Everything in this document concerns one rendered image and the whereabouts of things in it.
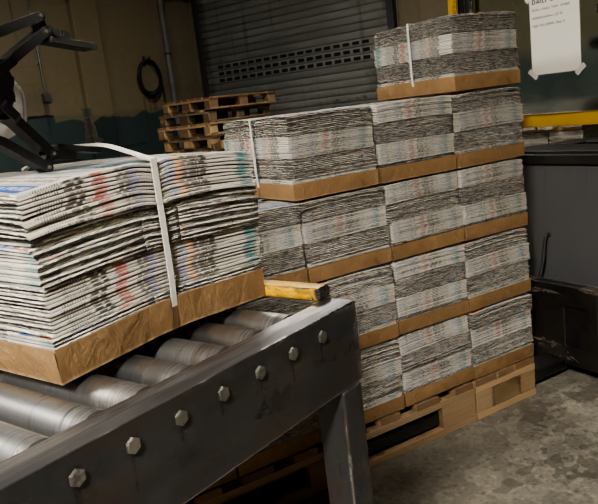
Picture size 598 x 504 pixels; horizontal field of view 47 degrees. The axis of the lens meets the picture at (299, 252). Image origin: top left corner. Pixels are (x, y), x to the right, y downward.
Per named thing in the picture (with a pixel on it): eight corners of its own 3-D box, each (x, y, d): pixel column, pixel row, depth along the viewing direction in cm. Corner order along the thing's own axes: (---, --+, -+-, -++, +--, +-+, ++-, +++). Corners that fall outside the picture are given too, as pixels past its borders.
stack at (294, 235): (97, 508, 203) (42, 231, 186) (403, 387, 261) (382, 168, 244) (140, 575, 171) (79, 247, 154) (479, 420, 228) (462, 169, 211)
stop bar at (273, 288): (140, 279, 129) (138, 269, 129) (332, 295, 103) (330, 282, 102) (126, 284, 127) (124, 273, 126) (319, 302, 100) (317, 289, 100)
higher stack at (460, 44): (401, 388, 261) (368, 32, 234) (459, 365, 276) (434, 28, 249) (477, 421, 228) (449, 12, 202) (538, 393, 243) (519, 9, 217)
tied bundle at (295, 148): (228, 197, 214) (218, 121, 209) (307, 182, 229) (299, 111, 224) (294, 204, 182) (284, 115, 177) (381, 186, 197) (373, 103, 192)
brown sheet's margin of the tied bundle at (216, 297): (142, 284, 123) (139, 260, 123) (266, 295, 106) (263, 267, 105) (65, 305, 111) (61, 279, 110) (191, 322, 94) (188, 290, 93)
